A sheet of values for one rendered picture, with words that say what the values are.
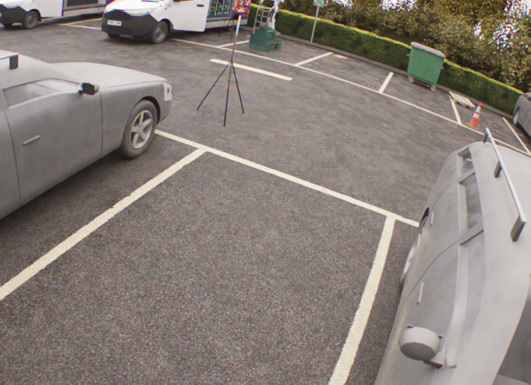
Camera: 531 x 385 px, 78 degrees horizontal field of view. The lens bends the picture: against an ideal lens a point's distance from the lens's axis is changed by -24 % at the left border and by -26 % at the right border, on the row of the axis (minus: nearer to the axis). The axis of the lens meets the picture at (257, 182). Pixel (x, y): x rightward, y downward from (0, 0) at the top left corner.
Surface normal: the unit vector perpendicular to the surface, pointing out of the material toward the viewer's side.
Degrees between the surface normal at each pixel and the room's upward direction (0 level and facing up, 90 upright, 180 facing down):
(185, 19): 90
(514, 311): 28
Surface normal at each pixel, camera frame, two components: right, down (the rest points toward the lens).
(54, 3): 0.00, 0.55
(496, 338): -0.33, -0.72
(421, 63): -0.35, 0.46
